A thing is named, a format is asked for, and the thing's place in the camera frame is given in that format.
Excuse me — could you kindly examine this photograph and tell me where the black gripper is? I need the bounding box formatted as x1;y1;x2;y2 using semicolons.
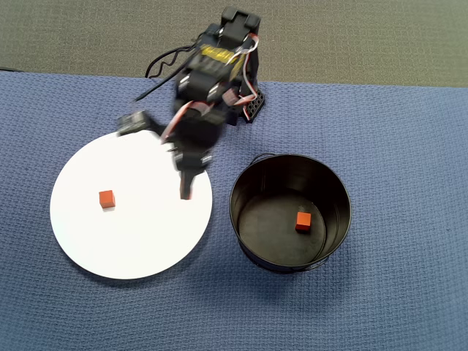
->
162;105;226;201

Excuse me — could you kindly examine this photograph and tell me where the red cube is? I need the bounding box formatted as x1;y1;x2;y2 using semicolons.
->
295;211;312;233
98;189;116;209

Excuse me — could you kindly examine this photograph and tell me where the white round plate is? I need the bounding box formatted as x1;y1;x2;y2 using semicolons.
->
49;129;214;281

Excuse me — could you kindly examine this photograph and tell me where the black metal bucket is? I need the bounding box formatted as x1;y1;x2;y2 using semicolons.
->
229;152;352;273

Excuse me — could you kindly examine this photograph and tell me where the blue woven table cloth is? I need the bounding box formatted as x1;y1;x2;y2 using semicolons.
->
0;71;468;351

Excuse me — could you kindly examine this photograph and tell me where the red white servo wire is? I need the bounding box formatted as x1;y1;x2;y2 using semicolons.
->
160;100;215;143
226;32;261;121

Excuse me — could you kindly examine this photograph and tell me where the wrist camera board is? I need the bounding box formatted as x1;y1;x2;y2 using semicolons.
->
116;110;162;138

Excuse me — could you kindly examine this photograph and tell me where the black camera cable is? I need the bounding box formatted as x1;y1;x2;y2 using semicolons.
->
133;67;187;103

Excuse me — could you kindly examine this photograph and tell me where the black base cable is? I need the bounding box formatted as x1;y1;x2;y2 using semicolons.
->
155;50;193;74
145;45;195;80

